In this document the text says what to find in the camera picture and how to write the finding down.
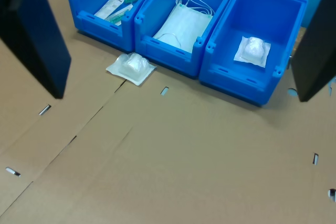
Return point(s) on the white cotton packet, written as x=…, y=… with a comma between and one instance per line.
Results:
x=134, y=66
x=252, y=49

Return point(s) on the blue plastic storage bin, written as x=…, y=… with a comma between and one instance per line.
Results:
x=84, y=22
x=236, y=85
x=168, y=53

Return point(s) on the white printed flat packet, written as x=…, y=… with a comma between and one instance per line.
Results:
x=109, y=6

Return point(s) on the clear packet with green syringe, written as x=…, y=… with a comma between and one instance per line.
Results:
x=119, y=14

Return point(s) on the white face mask pack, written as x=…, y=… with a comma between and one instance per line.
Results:
x=183, y=24

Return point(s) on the brown cardboard sheet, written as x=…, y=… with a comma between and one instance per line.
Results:
x=183, y=155

